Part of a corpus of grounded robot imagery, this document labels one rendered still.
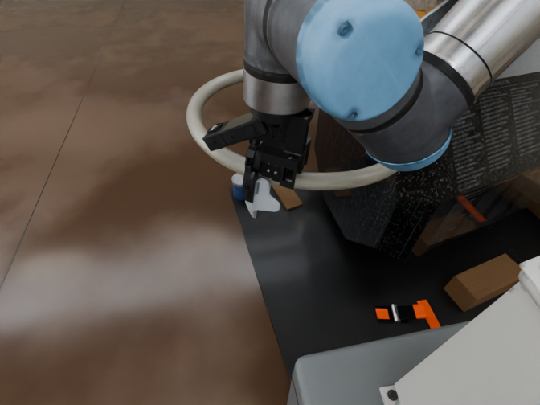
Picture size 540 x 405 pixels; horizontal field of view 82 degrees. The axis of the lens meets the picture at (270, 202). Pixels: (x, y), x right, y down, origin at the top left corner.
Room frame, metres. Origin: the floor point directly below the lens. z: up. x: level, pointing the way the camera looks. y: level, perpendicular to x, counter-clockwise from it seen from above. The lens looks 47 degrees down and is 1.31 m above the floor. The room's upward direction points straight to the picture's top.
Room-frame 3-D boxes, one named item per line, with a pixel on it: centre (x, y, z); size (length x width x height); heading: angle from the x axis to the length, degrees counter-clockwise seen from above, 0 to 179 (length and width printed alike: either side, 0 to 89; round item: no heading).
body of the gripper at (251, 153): (0.38, -0.01, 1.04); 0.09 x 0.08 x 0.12; 68
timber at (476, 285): (0.66, -0.95, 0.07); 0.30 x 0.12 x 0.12; 112
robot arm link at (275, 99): (0.39, -0.01, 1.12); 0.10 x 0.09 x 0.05; 158
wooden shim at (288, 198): (1.27, -0.09, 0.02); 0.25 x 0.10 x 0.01; 24
